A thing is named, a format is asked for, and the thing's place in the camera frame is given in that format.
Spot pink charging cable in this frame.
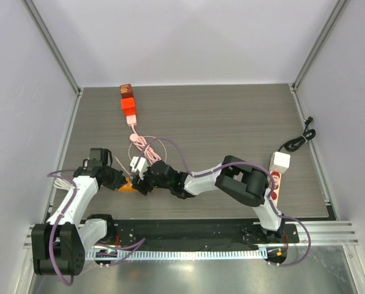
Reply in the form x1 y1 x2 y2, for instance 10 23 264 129
114 123 166 173

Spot orange power strip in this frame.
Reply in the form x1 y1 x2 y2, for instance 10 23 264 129
116 177 136 192

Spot beige power strip red sockets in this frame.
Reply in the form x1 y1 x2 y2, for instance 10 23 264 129
269 170 283 205

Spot white cube socket adapter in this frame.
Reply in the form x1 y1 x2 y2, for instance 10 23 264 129
269 151 291 174

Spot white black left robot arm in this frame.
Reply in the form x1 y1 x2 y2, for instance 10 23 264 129
31 148 127 278

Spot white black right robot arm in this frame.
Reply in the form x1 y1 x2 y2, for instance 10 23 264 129
130 156 285 243

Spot red orange block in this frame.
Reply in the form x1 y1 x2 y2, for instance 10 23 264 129
121 97 137 117

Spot brown wooden block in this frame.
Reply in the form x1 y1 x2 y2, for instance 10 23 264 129
119 84 134 99

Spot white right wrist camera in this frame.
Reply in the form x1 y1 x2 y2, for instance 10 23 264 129
130 156 149 179

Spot white power strip cord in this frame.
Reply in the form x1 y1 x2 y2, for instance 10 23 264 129
52 178 76 191

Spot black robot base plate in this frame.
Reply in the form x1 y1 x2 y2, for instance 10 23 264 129
97 219 299 263

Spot white slotted cable duct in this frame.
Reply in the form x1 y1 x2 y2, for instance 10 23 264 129
86 248 268 262

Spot black power strip cord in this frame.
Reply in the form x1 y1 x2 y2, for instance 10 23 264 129
276 116 317 153

